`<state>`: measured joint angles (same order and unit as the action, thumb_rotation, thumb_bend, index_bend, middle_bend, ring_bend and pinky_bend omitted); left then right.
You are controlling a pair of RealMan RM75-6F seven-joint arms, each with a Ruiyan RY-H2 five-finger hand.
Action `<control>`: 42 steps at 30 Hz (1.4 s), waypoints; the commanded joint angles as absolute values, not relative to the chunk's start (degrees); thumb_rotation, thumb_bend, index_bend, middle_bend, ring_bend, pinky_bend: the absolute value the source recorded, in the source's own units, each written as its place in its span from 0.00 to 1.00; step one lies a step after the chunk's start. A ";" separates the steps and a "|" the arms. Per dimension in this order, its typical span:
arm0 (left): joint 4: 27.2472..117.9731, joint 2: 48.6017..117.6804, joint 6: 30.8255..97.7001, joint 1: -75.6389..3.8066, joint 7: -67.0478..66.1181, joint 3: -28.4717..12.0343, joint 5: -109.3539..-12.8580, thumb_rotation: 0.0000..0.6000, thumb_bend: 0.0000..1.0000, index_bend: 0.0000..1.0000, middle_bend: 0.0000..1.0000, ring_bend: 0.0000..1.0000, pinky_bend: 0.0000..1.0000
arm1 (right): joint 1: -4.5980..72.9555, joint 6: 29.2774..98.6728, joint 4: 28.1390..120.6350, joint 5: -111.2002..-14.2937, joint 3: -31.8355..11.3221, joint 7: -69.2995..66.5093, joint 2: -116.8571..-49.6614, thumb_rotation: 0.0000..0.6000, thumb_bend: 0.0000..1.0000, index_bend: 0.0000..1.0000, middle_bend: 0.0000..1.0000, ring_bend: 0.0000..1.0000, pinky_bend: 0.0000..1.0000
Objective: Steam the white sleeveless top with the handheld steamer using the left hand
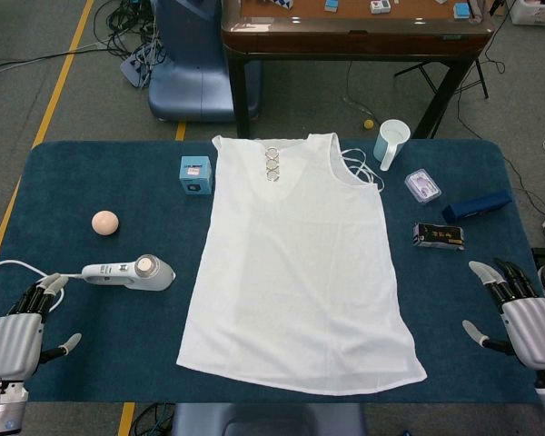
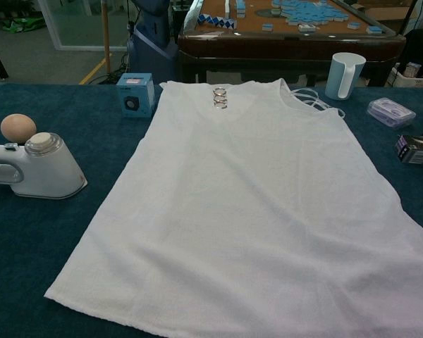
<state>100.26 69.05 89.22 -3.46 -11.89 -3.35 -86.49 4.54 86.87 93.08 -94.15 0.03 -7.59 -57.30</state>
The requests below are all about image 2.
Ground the white handheld steam iron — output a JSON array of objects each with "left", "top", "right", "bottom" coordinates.
[{"left": 0, "top": 132, "right": 89, "bottom": 201}]

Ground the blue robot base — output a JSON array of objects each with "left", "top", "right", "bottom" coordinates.
[{"left": 126, "top": 0, "right": 180, "bottom": 85}]

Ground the white sleeveless top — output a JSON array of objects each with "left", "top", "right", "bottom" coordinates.
[{"left": 43, "top": 77, "right": 423, "bottom": 338}]

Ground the light blue speaker box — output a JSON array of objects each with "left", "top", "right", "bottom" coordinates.
[{"left": 116, "top": 73, "right": 155, "bottom": 119}]

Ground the brown mahjong table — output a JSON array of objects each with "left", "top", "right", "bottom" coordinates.
[{"left": 177, "top": 0, "right": 407, "bottom": 87}]

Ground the blue white snake puzzle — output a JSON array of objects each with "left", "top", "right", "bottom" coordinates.
[{"left": 196, "top": 13, "right": 238, "bottom": 30}]

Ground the light blue white pitcher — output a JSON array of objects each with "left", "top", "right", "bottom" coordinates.
[{"left": 324, "top": 52, "right": 367, "bottom": 101}]

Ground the wooden pole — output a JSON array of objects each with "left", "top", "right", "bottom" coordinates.
[{"left": 101, "top": 0, "right": 113, "bottom": 74}]

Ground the blue mahjong tile pile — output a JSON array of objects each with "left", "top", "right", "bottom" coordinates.
[{"left": 271, "top": 0, "right": 348, "bottom": 25}]

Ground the clear plastic purple case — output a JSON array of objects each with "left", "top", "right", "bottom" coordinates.
[{"left": 366, "top": 97, "right": 417, "bottom": 131}]

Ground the beige egg-shaped ball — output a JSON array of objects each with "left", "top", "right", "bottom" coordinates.
[{"left": 0, "top": 113, "right": 37, "bottom": 145}]

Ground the black purple carton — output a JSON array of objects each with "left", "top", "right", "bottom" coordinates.
[{"left": 394, "top": 134, "right": 423, "bottom": 165}]

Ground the white framed glass door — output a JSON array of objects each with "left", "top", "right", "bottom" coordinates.
[{"left": 38, "top": 0, "right": 130, "bottom": 50}]

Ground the white storage basket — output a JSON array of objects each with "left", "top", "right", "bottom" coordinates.
[{"left": 387, "top": 62, "right": 423, "bottom": 88}]

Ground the green bag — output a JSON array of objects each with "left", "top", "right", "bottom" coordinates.
[{"left": 1, "top": 18, "right": 45, "bottom": 33}]

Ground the black bag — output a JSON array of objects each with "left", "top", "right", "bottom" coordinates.
[{"left": 403, "top": 28, "right": 423, "bottom": 64}]

